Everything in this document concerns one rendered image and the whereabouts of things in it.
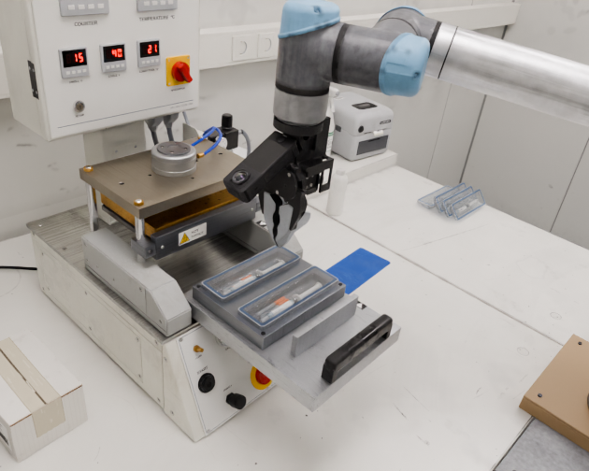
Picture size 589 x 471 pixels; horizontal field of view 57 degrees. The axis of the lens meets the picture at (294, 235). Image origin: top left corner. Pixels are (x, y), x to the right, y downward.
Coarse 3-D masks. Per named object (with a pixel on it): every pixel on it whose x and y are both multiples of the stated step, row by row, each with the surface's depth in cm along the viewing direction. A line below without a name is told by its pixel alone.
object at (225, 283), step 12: (264, 252) 96; (276, 252) 97; (288, 252) 97; (240, 264) 93; (252, 264) 93; (264, 264) 93; (276, 264) 94; (216, 276) 89; (228, 276) 90; (240, 276) 90; (252, 276) 90; (264, 276) 91; (216, 288) 86; (228, 288) 87; (240, 288) 87
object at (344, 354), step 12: (372, 324) 82; (384, 324) 82; (360, 336) 79; (372, 336) 80; (384, 336) 85; (348, 348) 77; (360, 348) 78; (336, 360) 75; (348, 360) 77; (324, 372) 76; (336, 372) 75
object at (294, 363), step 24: (192, 312) 89; (336, 312) 84; (360, 312) 90; (240, 336) 82; (288, 336) 84; (312, 336) 81; (336, 336) 85; (264, 360) 79; (288, 360) 79; (312, 360) 80; (360, 360) 81; (288, 384) 77; (312, 384) 76; (336, 384) 77; (312, 408) 75
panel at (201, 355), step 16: (192, 336) 89; (208, 336) 92; (192, 352) 89; (208, 352) 92; (224, 352) 94; (192, 368) 90; (208, 368) 92; (224, 368) 94; (240, 368) 97; (256, 368) 99; (192, 384) 90; (224, 384) 94; (240, 384) 97; (256, 384) 100; (272, 384) 103; (208, 400) 92; (224, 400) 95; (208, 416) 92; (224, 416) 95; (208, 432) 92
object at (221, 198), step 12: (216, 192) 102; (108, 204) 98; (192, 204) 98; (204, 204) 98; (216, 204) 98; (120, 216) 97; (132, 216) 93; (156, 216) 93; (168, 216) 93; (180, 216) 94; (192, 216) 94; (132, 228) 95; (156, 228) 90
